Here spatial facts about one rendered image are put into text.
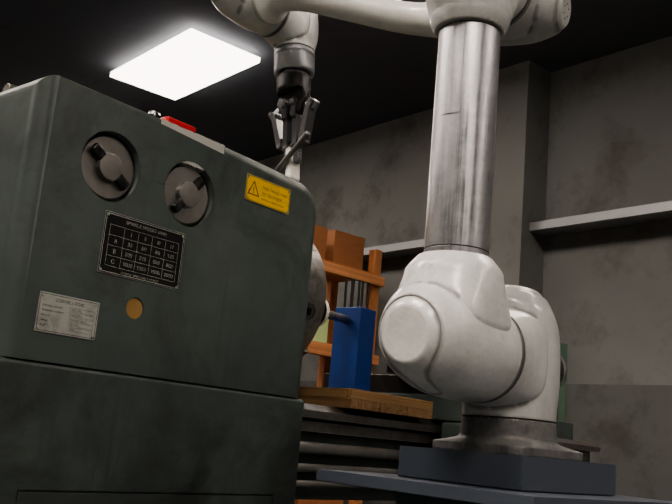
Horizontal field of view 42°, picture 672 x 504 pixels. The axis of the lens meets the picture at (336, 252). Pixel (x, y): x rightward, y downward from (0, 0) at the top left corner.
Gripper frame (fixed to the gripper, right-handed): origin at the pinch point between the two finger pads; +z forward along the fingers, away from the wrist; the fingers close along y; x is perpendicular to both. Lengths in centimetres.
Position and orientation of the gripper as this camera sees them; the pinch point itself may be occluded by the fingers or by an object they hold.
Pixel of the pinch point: (292, 164)
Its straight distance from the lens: 186.5
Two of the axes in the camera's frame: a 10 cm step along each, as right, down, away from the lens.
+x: -6.3, -2.1, -7.4
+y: -7.7, 1.7, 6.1
